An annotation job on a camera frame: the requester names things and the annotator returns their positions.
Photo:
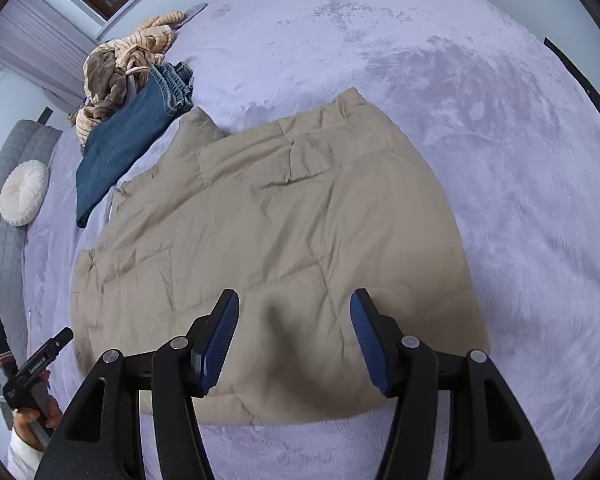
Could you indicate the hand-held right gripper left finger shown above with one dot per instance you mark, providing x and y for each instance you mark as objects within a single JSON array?
[{"x": 220, "y": 345}]

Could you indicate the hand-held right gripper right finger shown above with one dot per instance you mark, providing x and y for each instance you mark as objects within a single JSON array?
[{"x": 367, "y": 345}]

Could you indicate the beige puffer jacket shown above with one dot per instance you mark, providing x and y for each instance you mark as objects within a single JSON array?
[{"x": 280, "y": 240}]

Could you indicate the person's left forearm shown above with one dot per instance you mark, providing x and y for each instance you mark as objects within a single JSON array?
[{"x": 22, "y": 460}]

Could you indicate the person's left hand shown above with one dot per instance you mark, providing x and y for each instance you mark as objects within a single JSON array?
[{"x": 54, "y": 410}]

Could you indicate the grey quilted headboard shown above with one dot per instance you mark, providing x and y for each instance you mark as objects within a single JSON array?
[{"x": 0, "y": 270}]

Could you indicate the round white cushion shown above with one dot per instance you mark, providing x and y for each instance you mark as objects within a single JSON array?
[{"x": 24, "y": 192}]

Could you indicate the folded blue jeans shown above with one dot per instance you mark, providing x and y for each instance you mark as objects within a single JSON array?
[{"x": 120, "y": 145}]

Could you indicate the purple bed blanket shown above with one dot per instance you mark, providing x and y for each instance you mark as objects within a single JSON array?
[{"x": 480, "y": 135}]

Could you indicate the brown plush garment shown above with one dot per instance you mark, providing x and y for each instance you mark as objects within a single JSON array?
[{"x": 105, "y": 72}]

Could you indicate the grey pleated curtain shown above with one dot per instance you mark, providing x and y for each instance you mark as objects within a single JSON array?
[{"x": 40, "y": 45}]

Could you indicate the tan striped plush blanket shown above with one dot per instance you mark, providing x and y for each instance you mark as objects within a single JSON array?
[{"x": 150, "y": 40}]

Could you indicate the small grey cloth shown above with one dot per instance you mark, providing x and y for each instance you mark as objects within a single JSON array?
[{"x": 192, "y": 14}]

